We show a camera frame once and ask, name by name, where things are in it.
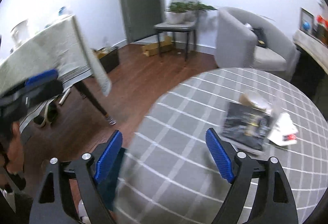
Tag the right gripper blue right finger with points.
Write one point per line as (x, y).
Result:
(222, 153)

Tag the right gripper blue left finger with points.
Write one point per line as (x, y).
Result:
(105, 155)

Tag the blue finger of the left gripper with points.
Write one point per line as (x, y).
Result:
(46, 75)

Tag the black foil snack bag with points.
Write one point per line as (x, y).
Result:
(246, 128)

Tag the brown tape roll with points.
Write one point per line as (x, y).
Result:
(254, 100)

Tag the white torn phone box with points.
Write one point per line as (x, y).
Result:
(284, 131)

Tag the dark teal trash bin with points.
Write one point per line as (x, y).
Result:
(107, 188)

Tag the person's left hand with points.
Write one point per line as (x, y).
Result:
(12, 155)

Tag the beige patterned tablecloth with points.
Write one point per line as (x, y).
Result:
(60, 46)

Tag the dark wooden table leg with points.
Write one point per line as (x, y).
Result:
(82, 89)

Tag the white ceramic jug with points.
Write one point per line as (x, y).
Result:
(19, 33)

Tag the black bin under table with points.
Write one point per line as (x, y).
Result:
(109, 58)

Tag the flat cardboard box on floor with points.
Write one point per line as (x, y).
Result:
(164, 45)

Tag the grey armchair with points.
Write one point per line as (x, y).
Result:
(236, 44)

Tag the black handbag on armchair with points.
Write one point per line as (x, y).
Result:
(261, 37)

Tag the beige fringed desk cloth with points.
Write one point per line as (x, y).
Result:
(316, 49)

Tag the potted green plant white pot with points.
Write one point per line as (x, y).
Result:
(182, 12)

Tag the small blue globe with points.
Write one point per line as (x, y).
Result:
(306, 26)

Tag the framed picture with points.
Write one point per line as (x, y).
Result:
(306, 16)

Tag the grey dining chair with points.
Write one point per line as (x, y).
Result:
(187, 28)

